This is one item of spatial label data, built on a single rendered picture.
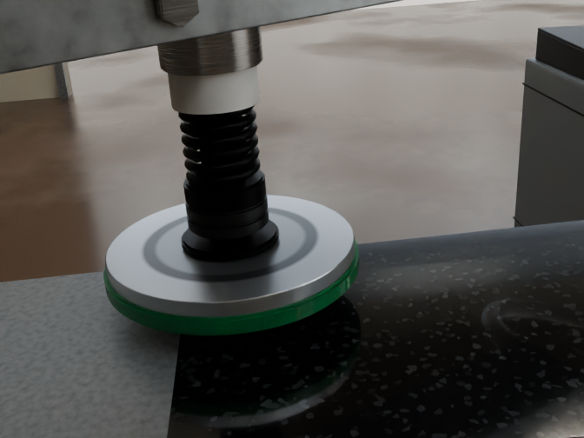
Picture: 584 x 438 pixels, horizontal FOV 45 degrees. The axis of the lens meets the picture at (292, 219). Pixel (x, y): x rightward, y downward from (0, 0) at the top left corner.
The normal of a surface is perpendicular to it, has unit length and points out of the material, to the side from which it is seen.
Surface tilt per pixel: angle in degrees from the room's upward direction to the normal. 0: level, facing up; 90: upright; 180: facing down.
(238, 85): 90
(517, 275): 0
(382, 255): 0
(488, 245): 0
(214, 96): 90
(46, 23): 90
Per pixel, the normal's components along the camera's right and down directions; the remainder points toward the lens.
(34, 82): 0.11, 0.39
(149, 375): -0.06, -0.92
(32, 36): 0.52, 0.31
